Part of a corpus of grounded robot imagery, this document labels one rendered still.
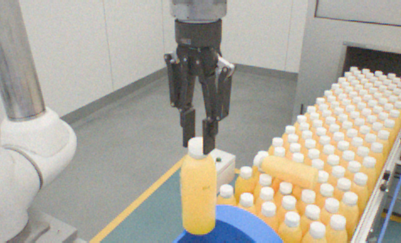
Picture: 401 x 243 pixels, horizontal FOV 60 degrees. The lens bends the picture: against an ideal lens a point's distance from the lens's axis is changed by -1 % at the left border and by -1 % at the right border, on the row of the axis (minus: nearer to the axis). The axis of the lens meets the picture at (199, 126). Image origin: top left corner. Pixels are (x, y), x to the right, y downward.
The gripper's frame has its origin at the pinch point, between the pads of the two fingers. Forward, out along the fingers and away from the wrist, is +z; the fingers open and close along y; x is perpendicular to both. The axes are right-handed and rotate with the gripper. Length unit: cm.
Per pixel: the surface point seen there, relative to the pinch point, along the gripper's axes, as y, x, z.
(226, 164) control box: -19, 42, 38
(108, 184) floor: -167, 100, 147
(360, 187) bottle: 22, 59, 40
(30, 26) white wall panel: -283, 126, 35
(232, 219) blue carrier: 4.6, 6.1, 23.3
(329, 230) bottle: 20, 34, 40
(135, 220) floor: -118, 82, 147
